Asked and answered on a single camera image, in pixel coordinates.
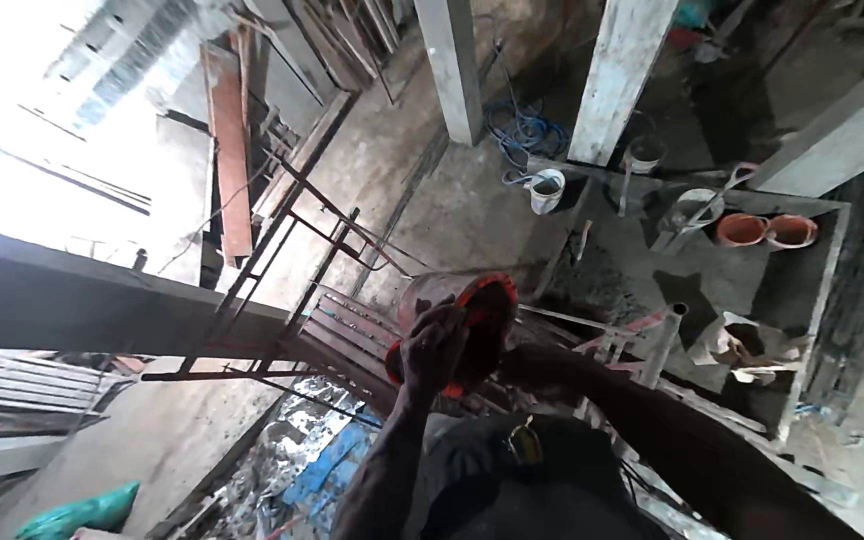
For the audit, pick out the reddish brown plank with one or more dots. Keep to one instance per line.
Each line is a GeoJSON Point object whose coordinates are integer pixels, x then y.
{"type": "Point", "coordinates": [230, 165]}

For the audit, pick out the small white bucket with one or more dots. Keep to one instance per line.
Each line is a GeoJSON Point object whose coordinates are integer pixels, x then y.
{"type": "Point", "coordinates": [547, 192]}

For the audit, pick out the dark grey bucket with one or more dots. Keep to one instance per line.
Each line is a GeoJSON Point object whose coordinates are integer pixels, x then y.
{"type": "Point", "coordinates": [646, 156]}

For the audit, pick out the red-rimmed bucket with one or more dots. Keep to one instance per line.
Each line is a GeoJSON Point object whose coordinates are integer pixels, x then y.
{"type": "Point", "coordinates": [493, 322]}

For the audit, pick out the orange bucket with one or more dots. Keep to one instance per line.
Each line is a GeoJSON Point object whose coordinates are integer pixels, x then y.
{"type": "Point", "coordinates": [741, 238]}
{"type": "Point", "coordinates": [792, 238]}

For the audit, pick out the large grey concrete beam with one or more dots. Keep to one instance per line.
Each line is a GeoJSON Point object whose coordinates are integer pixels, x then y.
{"type": "Point", "coordinates": [102, 307]}

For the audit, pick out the mortar mixing tray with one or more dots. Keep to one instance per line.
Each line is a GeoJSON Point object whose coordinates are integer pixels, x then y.
{"type": "Point", "coordinates": [826, 285]}

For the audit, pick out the green sack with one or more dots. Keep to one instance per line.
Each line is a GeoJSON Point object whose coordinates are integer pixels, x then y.
{"type": "Point", "coordinates": [87, 514]}

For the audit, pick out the crumpled blue tarp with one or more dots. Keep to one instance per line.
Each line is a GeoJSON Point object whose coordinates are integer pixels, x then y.
{"type": "Point", "coordinates": [331, 472]}

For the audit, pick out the pile of leaning boards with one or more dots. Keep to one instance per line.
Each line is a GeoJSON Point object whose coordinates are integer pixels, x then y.
{"type": "Point", "coordinates": [349, 37]}

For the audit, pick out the torn paper cement bag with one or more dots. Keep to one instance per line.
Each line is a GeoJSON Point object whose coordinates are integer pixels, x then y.
{"type": "Point", "coordinates": [736, 349]}

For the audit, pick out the person's left hand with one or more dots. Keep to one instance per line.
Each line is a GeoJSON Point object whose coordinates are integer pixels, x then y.
{"type": "Point", "coordinates": [428, 349]}

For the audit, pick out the person's right forearm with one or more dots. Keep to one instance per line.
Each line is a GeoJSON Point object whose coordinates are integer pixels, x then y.
{"type": "Point", "coordinates": [664, 427]}

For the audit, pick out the slatted whitish wooden pallet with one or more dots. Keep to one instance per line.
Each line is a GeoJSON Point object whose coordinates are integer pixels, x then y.
{"type": "Point", "coordinates": [19, 381]}

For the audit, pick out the slatted wooden platform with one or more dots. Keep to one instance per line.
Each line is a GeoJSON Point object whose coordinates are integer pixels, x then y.
{"type": "Point", "coordinates": [353, 330]}

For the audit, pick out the large whitish bucket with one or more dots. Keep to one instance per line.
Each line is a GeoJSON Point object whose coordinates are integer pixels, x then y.
{"type": "Point", "coordinates": [691, 211]}

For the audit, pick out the person's body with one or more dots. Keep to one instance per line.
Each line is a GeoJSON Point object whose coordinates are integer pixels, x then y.
{"type": "Point", "coordinates": [522, 495]}

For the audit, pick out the square grey concrete pillar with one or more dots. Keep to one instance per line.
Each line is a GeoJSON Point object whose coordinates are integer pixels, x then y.
{"type": "Point", "coordinates": [619, 82]}
{"type": "Point", "coordinates": [837, 131]}
{"type": "Point", "coordinates": [453, 75]}

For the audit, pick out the small wooden stick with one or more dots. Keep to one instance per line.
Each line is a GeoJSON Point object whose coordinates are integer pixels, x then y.
{"type": "Point", "coordinates": [584, 238]}

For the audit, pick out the rusty metal scaffold frame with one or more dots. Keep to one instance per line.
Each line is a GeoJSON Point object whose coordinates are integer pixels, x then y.
{"type": "Point", "coordinates": [327, 199]}

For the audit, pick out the person's right hand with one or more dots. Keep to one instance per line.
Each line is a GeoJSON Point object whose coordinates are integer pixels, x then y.
{"type": "Point", "coordinates": [518, 363]}

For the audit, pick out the person's left forearm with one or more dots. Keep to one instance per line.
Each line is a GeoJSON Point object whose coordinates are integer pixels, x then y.
{"type": "Point", "coordinates": [388, 465]}

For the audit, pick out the person's left fingers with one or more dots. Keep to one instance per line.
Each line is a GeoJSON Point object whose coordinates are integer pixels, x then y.
{"type": "Point", "coordinates": [443, 319]}

